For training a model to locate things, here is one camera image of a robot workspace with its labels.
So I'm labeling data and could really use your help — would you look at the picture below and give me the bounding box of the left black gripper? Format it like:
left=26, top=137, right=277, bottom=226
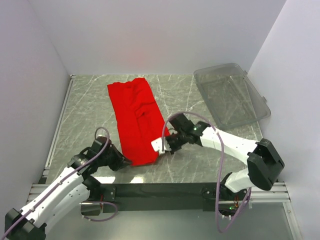
left=98, top=143, right=132, bottom=171

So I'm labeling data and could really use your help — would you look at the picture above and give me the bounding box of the red t shirt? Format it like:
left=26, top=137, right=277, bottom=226
left=107, top=77, right=165, bottom=166

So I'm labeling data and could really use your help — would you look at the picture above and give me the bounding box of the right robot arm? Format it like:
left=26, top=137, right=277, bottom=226
left=158, top=113, right=285, bottom=200

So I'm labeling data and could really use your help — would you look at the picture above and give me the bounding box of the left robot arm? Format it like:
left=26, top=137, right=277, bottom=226
left=2, top=136, right=132, bottom=240

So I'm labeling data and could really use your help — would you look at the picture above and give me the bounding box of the clear plastic bin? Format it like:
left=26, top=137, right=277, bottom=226
left=193, top=63, right=271, bottom=131

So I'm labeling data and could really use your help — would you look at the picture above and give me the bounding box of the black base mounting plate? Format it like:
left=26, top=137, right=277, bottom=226
left=94, top=182, right=251, bottom=214

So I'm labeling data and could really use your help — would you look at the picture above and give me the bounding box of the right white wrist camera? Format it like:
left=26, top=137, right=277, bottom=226
left=151, top=137, right=171, bottom=155

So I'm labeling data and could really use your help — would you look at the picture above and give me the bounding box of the aluminium rail frame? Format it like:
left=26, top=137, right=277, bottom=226
left=29, top=74, right=298, bottom=240

